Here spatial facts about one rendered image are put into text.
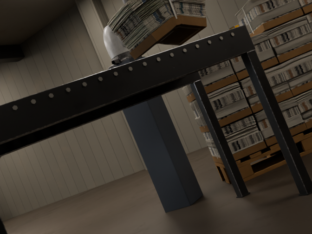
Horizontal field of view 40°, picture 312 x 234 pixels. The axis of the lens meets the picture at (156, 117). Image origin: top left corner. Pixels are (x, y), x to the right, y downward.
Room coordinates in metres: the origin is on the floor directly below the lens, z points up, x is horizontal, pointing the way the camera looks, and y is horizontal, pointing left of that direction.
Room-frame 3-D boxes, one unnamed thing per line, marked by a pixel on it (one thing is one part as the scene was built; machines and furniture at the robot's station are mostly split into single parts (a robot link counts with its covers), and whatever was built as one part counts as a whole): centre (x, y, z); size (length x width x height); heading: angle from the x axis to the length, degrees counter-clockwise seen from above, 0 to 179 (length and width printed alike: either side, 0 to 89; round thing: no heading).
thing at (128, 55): (2.80, 0.06, 1.03); 0.22 x 0.18 x 0.06; 149
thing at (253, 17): (2.95, -0.98, 0.95); 0.38 x 0.29 x 0.23; 7
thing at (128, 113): (2.82, 0.05, 0.50); 0.20 x 0.20 x 1.00; 59
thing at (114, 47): (2.82, 0.04, 1.17); 0.18 x 0.16 x 0.22; 86
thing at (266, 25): (2.95, -0.98, 0.86); 0.38 x 0.29 x 0.04; 7
